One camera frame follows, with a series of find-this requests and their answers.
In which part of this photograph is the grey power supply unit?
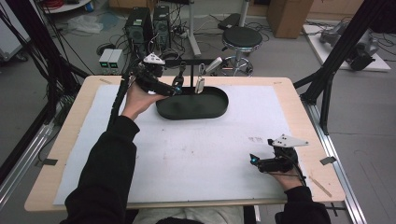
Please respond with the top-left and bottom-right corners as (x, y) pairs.
(98, 48), (115, 75)
(107, 49), (124, 76)

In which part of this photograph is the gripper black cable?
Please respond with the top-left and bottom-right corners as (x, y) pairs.
(284, 152), (308, 188)
(106, 64), (139, 132)

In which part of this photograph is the white car key with strap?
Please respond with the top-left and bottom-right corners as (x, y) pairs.
(193, 56), (224, 95)

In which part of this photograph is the white desk leg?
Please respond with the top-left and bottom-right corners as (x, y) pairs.
(186, 0), (204, 59)

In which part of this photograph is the white board with equipment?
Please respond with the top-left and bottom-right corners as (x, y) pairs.
(302, 21), (392, 74)

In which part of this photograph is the brown cardboard box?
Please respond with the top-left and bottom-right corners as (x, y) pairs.
(266, 0), (315, 40)

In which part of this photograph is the slim black computer tower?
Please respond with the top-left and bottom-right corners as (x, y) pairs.
(152, 5), (172, 55)

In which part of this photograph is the flat black case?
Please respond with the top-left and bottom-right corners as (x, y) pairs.
(217, 12), (242, 31)

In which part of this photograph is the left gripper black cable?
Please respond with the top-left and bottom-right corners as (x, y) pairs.
(106, 64), (139, 132)

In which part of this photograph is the person's right hand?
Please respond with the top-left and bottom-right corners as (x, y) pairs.
(270, 167), (305, 192)

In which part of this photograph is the person's left hand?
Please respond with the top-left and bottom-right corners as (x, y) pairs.
(120, 81), (170, 122)

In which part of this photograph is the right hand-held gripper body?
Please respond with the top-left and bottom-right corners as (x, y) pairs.
(257, 133), (310, 174)

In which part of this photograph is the black tape piece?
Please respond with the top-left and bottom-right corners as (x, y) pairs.
(37, 158), (59, 167)

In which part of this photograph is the black metal frame strut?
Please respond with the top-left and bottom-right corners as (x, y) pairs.
(292, 0), (396, 136)
(0, 0), (92, 188)

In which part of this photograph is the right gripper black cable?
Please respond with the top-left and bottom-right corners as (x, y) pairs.
(284, 152), (308, 188)

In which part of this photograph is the white plastic bag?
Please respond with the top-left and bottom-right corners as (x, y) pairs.
(65, 14), (105, 35)

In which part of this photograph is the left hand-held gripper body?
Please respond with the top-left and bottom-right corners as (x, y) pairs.
(134, 52), (176, 96)

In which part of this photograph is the white table mat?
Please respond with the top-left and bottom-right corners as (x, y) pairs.
(52, 84), (292, 206)

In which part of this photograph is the grey tape piece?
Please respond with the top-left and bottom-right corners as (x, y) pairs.
(319, 156), (338, 166)

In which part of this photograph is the black round stool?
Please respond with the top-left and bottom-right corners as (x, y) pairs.
(218, 25), (264, 77)

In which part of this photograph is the aluminium rail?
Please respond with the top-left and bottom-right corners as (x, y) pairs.
(302, 100), (369, 224)
(0, 122), (54, 210)

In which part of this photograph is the black key rack with tray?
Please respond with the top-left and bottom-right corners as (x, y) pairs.
(155, 58), (230, 121)

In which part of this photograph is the large black computer tower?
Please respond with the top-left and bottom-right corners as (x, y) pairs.
(123, 7), (154, 63)

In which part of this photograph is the person's lap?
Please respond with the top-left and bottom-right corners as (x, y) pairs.
(124, 205), (254, 224)

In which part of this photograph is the thin wooden stick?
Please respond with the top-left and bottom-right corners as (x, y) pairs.
(308, 175), (333, 198)

